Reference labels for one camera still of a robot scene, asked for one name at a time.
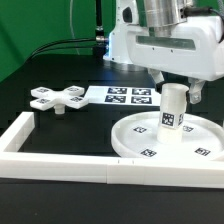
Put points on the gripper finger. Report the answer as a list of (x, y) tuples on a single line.
[(158, 79), (196, 86)]

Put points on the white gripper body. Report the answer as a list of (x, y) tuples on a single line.
[(194, 49)]

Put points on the white round table top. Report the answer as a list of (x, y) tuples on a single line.
[(135, 136)]

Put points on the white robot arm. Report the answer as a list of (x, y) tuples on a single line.
[(158, 17)]

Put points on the white marker tag sheet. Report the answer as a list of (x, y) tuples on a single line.
[(123, 95)]

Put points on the black vertical pole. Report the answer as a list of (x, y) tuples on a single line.
[(99, 49)]

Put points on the white cross-shaped table base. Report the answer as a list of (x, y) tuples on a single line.
[(46, 98)]

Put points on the white U-shaped fence frame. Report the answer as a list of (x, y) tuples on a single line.
[(98, 169)]

